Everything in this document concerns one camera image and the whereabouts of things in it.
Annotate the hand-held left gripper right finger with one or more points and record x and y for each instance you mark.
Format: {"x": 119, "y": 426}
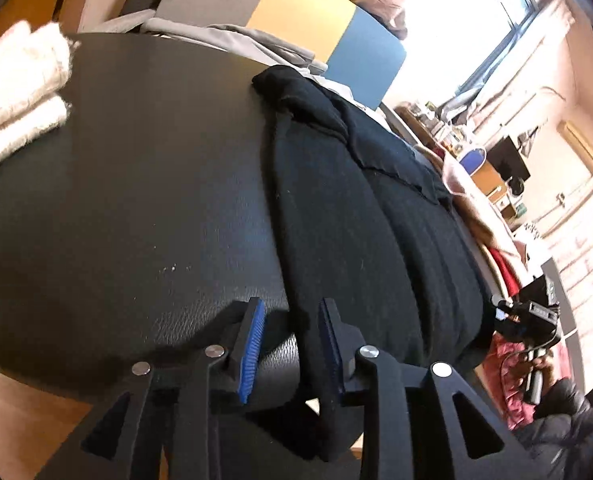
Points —
{"x": 334, "y": 345}

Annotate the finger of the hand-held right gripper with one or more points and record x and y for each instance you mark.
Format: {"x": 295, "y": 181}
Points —
{"x": 503, "y": 321}
{"x": 502, "y": 303}

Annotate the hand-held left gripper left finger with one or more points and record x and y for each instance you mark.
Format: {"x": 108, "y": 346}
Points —
{"x": 250, "y": 355}

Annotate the black knit sweater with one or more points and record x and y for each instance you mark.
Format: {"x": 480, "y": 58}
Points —
{"x": 376, "y": 240}

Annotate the person's right forearm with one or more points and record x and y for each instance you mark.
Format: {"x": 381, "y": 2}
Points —
{"x": 571, "y": 430}

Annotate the person's right hand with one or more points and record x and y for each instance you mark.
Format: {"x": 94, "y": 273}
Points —
{"x": 521, "y": 367}

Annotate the red cloth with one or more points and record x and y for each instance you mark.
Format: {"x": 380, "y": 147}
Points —
{"x": 507, "y": 272}

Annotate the red floral blanket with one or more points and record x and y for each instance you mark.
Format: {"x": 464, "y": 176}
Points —
{"x": 506, "y": 385}

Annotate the pink beige blanket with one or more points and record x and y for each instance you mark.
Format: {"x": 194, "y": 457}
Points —
{"x": 471, "y": 205}

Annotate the cardboard box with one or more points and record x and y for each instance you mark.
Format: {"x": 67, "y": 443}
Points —
{"x": 490, "y": 182}

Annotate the black monitor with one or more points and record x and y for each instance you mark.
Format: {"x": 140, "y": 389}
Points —
{"x": 509, "y": 158}

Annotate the window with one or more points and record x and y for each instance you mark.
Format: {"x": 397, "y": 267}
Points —
{"x": 466, "y": 25}

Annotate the grey cloth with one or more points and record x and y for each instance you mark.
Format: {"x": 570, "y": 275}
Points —
{"x": 236, "y": 40}

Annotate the folded white towel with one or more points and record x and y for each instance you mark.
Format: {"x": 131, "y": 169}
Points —
{"x": 21, "y": 70}
{"x": 16, "y": 135}

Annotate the grey yellow blue headboard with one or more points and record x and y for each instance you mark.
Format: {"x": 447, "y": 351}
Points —
{"x": 296, "y": 20}

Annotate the wall air conditioner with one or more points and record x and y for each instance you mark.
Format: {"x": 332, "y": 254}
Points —
{"x": 582, "y": 146}

